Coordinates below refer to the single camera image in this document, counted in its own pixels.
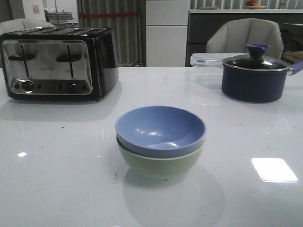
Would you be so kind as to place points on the red barrier belt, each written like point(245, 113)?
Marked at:
point(111, 15)

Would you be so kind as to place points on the beige left armchair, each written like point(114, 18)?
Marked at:
point(21, 24)

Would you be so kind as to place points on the brown object behind pot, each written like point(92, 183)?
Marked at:
point(293, 57)

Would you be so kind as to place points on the metal trolley cart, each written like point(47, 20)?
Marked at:
point(60, 17)

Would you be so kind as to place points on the white cabinet column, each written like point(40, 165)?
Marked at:
point(166, 32)

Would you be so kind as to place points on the black and chrome toaster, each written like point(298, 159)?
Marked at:
point(59, 64)

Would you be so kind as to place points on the clear plastic storage container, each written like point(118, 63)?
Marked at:
point(208, 68)

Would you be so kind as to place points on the glass pot lid blue knob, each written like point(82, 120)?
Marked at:
point(256, 60)

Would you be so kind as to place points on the fruit bowl on counter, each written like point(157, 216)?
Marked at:
point(252, 4)

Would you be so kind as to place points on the blue bowl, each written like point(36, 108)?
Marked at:
point(160, 131)

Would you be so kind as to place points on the green bowl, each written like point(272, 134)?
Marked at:
point(161, 168)

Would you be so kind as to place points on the beige armchair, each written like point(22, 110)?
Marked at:
point(21, 24)
point(234, 35)

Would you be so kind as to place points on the dark blue saucepan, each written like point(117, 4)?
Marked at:
point(256, 85)

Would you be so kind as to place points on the beige right armchair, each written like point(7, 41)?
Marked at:
point(234, 35)

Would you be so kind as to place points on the dark grey sideboard counter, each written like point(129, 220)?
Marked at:
point(203, 24)

